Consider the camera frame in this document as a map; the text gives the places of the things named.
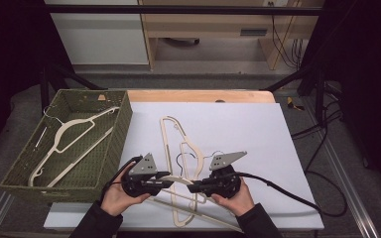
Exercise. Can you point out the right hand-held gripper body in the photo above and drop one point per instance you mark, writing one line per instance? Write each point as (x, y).
(226, 160)

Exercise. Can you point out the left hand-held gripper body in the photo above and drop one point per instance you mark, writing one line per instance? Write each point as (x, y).
(144, 167)

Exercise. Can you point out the beige plastic clothes hanger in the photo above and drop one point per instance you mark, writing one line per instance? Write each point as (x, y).
(166, 145)
(195, 214)
(79, 157)

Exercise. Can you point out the green woven basket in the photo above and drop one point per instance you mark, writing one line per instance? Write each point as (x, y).
(92, 178)

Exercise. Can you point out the person's left hand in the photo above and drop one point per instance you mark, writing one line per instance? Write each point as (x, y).
(119, 200)

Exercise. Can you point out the person's right hand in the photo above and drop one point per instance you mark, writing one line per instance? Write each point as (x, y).
(239, 203)

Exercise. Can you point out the white sheet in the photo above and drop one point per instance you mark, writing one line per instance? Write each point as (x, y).
(261, 139)

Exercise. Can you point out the wooden table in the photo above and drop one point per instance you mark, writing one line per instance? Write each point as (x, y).
(185, 96)

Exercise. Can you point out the yellow and black tool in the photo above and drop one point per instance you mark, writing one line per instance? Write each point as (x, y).
(292, 105)

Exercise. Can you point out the black metal stand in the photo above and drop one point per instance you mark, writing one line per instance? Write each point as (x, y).
(44, 89)
(319, 89)

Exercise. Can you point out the white cabinet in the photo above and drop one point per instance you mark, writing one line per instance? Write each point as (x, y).
(102, 36)

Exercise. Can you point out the light wooden desk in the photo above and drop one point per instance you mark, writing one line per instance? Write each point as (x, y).
(211, 23)

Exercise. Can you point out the black curtain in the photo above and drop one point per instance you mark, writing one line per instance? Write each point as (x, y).
(367, 82)
(10, 66)

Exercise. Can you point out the black horizontal frame bar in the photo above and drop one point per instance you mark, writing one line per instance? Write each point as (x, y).
(178, 9)

